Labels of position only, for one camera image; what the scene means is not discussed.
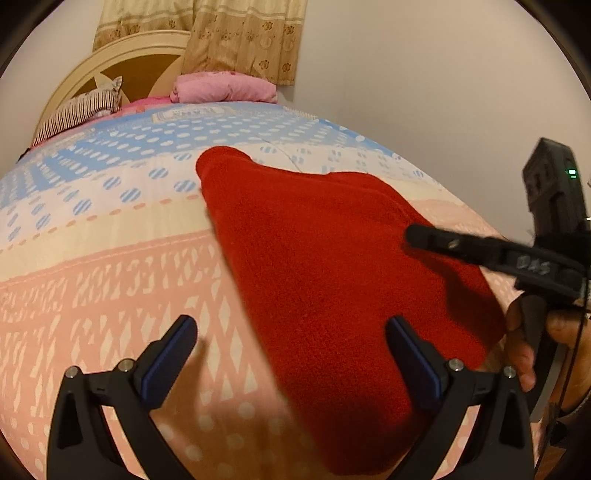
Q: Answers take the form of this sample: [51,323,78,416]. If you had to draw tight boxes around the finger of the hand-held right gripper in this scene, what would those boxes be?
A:
[405,224,508,272]

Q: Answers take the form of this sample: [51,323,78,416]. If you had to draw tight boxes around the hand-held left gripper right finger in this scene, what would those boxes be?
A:
[385,316,536,480]

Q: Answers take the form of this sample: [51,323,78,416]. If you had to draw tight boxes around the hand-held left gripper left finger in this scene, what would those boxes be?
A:
[46,315,199,480]

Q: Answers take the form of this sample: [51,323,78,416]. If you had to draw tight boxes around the red knit garment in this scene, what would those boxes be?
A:
[196,146,507,476]

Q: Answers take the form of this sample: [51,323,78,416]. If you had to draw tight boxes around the person's right hand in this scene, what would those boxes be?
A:
[505,298,591,412]

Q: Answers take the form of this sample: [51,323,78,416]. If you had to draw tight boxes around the pink polka-dot bedspread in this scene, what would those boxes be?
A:
[0,100,546,480]

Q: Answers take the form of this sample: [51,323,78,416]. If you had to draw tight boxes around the pink cloth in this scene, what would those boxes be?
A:
[117,96,172,114]

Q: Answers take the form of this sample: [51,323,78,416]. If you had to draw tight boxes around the striped pillow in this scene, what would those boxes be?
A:
[31,76,123,147]

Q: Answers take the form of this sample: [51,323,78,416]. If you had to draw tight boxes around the pink pillow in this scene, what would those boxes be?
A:
[170,71,278,105]

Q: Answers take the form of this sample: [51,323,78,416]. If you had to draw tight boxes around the brown floral curtain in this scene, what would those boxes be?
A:
[181,0,309,87]

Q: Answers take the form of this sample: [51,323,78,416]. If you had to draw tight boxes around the cream round wooden headboard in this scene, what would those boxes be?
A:
[39,30,192,126]

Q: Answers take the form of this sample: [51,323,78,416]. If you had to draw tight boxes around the pale cream curtain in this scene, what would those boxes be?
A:
[92,0,200,53]

